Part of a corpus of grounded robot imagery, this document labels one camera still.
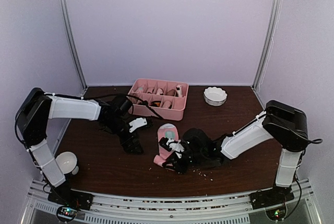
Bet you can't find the pink patterned sock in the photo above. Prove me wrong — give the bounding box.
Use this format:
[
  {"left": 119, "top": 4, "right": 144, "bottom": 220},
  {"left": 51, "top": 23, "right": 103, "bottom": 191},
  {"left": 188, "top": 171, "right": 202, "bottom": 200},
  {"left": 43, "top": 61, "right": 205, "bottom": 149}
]
[{"left": 153, "top": 123, "right": 179, "bottom": 167}]

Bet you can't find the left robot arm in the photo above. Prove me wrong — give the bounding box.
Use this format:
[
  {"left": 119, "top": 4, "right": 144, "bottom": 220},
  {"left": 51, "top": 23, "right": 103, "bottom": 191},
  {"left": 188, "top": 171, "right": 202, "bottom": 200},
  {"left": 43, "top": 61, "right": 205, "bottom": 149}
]
[{"left": 14, "top": 88, "right": 148, "bottom": 205}]

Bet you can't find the left aluminium corner post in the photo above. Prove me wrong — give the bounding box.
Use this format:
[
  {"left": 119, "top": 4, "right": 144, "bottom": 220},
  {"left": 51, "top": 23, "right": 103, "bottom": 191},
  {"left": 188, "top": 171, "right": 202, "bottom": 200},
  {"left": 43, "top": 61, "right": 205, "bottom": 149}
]
[{"left": 59, "top": 0, "right": 88, "bottom": 90}]

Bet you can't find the right aluminium corner post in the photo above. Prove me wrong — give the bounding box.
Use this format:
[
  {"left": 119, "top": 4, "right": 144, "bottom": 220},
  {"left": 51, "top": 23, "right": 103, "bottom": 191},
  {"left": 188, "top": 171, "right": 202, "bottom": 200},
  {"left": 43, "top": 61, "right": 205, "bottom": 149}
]
[{"left": 253, "top": 0, "right": 282, "bottom": 92}]

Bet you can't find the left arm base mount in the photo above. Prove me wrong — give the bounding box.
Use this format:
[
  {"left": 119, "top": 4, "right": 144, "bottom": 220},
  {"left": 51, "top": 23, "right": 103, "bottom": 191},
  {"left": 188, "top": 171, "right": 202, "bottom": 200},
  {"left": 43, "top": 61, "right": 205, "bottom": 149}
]
[{"left": 47, "top": 187, "right": 93, "bottom": 210}]

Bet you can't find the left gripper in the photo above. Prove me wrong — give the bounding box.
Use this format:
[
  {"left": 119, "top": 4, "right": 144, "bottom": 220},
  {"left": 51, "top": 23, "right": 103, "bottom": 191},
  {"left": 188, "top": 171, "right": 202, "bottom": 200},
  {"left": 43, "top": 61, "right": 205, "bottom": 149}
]
[{"left": 104, "top": 116, "right": 144, "bottom": 154}]

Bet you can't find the pink divided organizer box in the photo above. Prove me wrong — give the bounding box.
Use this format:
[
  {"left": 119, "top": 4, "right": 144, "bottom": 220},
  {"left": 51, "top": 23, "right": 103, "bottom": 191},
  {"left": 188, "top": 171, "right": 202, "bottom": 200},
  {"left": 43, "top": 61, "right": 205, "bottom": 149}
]
[{"left": 128, "top": 78, "right": 189, "bottom": 121}]

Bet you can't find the brown cream striped sock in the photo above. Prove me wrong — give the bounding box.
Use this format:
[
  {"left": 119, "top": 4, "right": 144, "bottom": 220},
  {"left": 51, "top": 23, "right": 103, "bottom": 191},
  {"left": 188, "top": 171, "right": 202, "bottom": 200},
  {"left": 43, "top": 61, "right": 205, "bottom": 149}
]
[{"left": 175, "top": 85, "right": 183, "bottom": 98}]

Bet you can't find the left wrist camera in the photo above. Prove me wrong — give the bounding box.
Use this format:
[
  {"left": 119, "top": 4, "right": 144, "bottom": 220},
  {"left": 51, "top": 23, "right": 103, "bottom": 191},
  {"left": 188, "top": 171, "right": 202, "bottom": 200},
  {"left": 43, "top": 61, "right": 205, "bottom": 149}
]
[{"left": 128, "top": 117, "right": 150, "bottom": 133}]

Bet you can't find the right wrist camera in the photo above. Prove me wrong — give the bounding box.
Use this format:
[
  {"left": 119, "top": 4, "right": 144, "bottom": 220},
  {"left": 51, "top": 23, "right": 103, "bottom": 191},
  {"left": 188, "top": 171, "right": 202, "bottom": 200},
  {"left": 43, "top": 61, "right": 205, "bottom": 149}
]
[{"left": 167, "top": 139, "right": 185, "bottom": 159}]

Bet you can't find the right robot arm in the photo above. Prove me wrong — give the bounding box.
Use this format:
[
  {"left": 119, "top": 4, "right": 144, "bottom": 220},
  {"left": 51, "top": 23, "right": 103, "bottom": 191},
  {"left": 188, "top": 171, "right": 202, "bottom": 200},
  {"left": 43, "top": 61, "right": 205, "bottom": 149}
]
[{"left": 153, "top": 100, "right": 323, "bottom": 204}]

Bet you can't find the aluminium corner post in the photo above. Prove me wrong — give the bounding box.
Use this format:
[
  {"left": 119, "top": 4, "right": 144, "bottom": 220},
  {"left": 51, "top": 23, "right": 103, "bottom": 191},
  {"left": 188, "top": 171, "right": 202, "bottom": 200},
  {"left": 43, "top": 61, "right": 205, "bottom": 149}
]
[
  {"left": 253, "top": 0, "right": 282, "bottom": 92},
  {"left": 59, "top": 0, "right": 88, "bottom": 90}
]

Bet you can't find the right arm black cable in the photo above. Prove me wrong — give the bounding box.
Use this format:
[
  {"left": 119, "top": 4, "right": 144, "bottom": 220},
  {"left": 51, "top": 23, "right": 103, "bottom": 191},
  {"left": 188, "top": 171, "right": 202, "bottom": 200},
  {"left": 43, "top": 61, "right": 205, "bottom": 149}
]
[{"left": 265, "top": 111, "right": 323, "bottom": 146}]

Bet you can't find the aluminium front rail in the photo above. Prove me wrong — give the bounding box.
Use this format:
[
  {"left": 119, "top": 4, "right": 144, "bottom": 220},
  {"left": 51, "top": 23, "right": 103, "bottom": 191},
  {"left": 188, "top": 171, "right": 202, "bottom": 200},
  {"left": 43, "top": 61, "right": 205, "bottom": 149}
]
[{"left": 19, "top": 179, "right": 325, "bottom": 223}]

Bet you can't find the white scalloped bowl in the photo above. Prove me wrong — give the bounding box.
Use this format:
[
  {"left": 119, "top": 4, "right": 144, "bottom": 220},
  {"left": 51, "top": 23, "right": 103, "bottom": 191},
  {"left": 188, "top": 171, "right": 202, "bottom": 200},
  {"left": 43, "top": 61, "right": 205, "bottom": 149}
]
[{"left": 204, "top": 87, "right": 228, "bottom": 107}]

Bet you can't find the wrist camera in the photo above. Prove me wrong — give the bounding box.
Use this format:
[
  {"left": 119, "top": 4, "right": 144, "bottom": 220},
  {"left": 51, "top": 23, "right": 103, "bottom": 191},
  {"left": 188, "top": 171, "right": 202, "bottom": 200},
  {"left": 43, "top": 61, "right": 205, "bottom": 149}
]
[
  {"left": 167, "top": 139, "right": 185, "bottom": 159},
  {"left": 128, "top": 117, "right": 150, "bottom": 133}
]

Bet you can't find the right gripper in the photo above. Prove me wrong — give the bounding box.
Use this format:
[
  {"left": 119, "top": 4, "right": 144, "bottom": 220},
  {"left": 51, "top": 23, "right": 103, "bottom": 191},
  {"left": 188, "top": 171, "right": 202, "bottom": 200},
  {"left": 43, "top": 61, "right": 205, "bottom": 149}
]
[{"left": 165, "top": 150, "right": 207, "bottom": 176}]

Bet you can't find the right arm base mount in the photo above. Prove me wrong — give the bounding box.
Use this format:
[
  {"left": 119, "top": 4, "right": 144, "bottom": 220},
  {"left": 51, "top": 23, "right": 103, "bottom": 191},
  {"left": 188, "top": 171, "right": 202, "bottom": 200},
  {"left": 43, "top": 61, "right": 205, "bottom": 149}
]
[{"left": 249, "top": 187, "right": 294, "bottom": 209}]

